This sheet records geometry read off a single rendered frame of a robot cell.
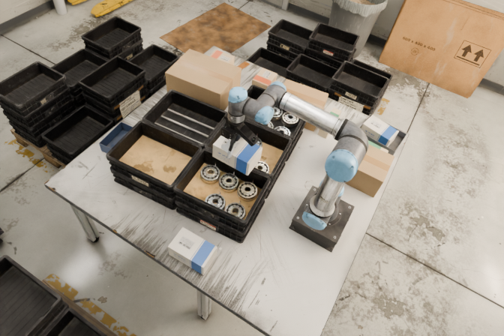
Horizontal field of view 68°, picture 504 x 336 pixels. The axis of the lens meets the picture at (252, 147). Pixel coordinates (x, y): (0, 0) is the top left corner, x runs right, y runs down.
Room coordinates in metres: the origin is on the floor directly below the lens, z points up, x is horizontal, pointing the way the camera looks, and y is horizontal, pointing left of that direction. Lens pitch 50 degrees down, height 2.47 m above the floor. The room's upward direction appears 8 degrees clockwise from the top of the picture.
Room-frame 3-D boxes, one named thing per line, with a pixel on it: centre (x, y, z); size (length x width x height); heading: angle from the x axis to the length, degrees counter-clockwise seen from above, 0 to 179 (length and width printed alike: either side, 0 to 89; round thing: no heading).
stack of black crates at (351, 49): (3.02, -0.59, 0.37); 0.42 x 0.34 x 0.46; 65
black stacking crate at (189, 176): (1.05, 0.12, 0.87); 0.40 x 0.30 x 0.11; 71
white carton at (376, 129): (1.75, -0.80, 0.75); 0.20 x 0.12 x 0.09; 55
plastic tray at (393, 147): (1.75, -0.83, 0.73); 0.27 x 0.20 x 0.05; 59
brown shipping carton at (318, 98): (1.86, -0.27, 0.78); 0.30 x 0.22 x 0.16; 73
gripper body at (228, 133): (1.14, 0.09, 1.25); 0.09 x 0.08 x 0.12; 65
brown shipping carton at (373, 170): (1.42, -0.65, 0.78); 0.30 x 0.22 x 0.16; 66
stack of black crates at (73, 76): (2.25, 1.46, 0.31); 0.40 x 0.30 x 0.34; 155
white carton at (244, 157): (1.13, 0.07, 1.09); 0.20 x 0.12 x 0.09; 65
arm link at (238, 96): (1.14, 0.08, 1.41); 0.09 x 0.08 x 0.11; 65
